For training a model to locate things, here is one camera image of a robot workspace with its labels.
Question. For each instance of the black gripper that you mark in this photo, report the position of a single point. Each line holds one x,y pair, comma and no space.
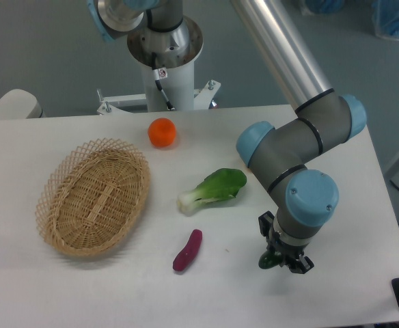
293,257

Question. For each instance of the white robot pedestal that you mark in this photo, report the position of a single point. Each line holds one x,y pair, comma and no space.
167,65

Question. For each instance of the woven wicker basket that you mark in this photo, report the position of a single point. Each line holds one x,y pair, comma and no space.
94,197

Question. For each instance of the dark green cucumber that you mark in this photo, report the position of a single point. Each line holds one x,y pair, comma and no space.
270,259

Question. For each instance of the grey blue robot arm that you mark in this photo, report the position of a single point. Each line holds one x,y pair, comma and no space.
306,198

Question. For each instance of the white chair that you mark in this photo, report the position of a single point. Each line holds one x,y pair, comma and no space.
19,104

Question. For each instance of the orange tangerine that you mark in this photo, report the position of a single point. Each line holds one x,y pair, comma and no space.
162,132

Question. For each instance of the blue plastic bag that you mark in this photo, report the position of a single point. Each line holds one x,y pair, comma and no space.
316,7
385,18

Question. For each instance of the green bok choy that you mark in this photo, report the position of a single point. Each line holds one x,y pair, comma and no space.
220,186

